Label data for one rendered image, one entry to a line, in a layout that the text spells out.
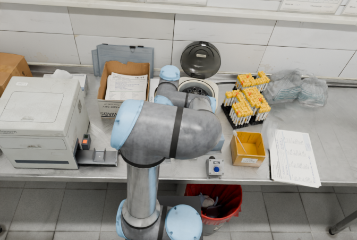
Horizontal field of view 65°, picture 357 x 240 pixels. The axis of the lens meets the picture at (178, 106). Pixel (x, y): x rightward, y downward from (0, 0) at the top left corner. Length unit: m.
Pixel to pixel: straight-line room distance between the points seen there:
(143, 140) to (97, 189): 1.70
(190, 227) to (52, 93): 0.75
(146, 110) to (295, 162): 1.02
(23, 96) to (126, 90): 0.52
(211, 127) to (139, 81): 1.01
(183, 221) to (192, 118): 0.42
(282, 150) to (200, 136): 0.95
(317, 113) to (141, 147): 1.33
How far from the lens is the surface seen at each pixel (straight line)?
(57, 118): 1.15
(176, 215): 0.92
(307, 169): 1.50
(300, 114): 1.72
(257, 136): 1.43
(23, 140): 1.23
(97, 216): 2.19
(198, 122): 0.59
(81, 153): 1.35
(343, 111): 1.89
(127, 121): 0.59
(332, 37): 1.77
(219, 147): 1.37
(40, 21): 1.62
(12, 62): 1.65
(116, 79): 1.60
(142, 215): 0.87
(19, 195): 2.41
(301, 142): 1.58
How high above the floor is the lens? 2.04
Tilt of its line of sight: 49 degrees down
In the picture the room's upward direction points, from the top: 7 degrees clockwise
